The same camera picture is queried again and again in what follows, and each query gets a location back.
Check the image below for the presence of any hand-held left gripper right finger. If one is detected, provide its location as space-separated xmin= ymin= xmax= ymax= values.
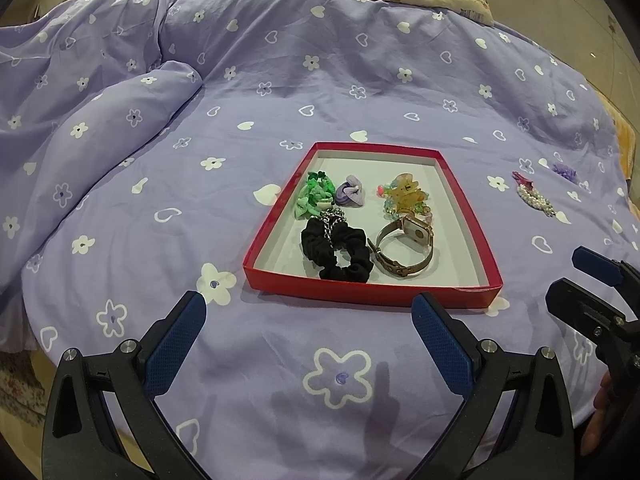
xmin=395 ymin=291 xmax=577 ymax=480

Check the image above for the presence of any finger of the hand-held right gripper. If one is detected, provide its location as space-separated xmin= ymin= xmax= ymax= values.
xmin=546 ymin=277 xmax=629 ymax=347
xmin=571 ymin=246 xmax=640 ymax=312

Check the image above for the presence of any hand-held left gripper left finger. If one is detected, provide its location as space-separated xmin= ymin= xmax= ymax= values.
xmin=41 ymin=290 xmax=213 ymax=480

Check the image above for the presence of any pearl hair clip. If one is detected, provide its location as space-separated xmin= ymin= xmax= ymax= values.
xmin=511 ymin=171 xmax=556 ymax=217

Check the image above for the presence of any red shallow box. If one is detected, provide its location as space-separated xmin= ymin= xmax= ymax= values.
xmin=243 ymin=141 xmax=503 ymax=309

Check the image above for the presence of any gold wrist watch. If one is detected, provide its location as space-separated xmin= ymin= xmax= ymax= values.
xmin=367 ymin=212 xmax=435 ymax=277

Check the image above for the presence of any colourful beaded bracelet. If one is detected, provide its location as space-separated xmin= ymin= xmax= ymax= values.
xmin=377 ymin=185 xmax=434 ymax=226

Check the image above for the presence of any black scrunchie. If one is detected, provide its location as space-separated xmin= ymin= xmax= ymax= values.
xmin=300 ymin=217 xmax=373 ymax=281

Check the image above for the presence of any yellow bear hair clip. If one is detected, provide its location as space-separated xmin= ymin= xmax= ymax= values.
xmin=382 ymin=172 xmax=428 ymax=213

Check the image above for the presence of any silver chain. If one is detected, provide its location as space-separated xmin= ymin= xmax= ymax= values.
xmin=315 ymin=207 xmax=348 ymax=241

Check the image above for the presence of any purple hair tie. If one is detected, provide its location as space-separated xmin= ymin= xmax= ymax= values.
xmin=336 ymin=175 xmax=366 ymax=207

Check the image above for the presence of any light green hair tie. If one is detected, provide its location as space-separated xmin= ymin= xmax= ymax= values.
xmin=294 ymin=187 xmax=335 ymax=220

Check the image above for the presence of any dark green hair tie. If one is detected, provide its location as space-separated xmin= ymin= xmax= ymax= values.
xmin=306 ymin=171 xmax=335 ymax=193

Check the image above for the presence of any person's right hand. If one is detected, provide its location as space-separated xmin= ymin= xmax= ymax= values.
xmin=580 ymin=371 xmax=614 ymax=457

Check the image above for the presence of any purple flower hair accessory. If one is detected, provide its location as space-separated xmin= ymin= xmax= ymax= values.
xmin=551 ymin=161 xmax=581 ymax=182

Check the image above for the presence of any yellow fabric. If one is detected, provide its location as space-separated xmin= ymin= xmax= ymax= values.
xmin=612 ymin=110 xmax=640 ymax=186

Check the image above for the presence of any floral bed sheet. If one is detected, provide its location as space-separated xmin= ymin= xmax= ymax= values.
xmin=0 ymin=350 xmax=56 ymax=426

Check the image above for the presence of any purple flower print duvet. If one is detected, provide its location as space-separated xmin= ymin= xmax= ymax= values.
xmin=0 ymin=0 xmax=632 ymax=480

